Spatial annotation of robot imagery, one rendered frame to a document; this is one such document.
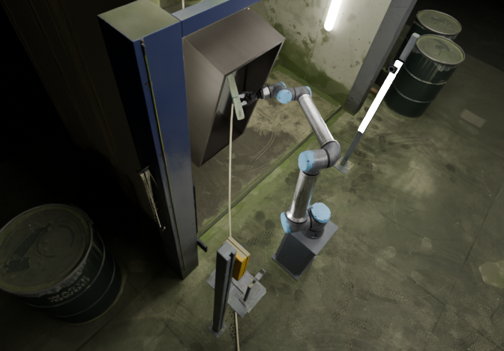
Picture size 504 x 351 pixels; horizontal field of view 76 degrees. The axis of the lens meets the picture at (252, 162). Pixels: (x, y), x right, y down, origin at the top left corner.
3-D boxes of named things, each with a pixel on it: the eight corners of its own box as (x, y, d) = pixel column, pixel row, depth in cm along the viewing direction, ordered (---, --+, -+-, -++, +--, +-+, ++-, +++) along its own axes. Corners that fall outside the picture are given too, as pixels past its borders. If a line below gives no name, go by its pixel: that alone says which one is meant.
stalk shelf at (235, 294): (205, 281, 201) (205, 280, 200) (230, 256, 212) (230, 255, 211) (241, 318, 191) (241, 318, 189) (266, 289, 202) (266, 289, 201)
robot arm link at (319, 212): (328, 229, 236) (335, 218, 222) (306, 233, 232) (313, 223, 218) (320, 211, 244) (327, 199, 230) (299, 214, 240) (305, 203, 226)
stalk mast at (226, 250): (211, 327, 256) (216, 250, 124) (217, 321, 259) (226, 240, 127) (217, 333, 254) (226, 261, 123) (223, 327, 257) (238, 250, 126)
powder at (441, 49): (420, 31, 396) (420, 30, 395) (464, 47, 386) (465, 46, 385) (412, 53, 366) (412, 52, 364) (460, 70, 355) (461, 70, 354)
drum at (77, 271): (54, 340, 239) (-11, 315, 168) (40, 271, 267) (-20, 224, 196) (133, 301, 260) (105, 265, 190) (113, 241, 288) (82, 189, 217)
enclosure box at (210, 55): (172, 142, 294) (183, 37, 193) (218, 110, 325) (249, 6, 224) (199, 168, 289) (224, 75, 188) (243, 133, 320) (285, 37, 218)
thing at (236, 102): (241, 117, 240) (245, 118, 218) (235, 118, 239) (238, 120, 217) (223, 51, 230) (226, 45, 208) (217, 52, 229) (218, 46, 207)
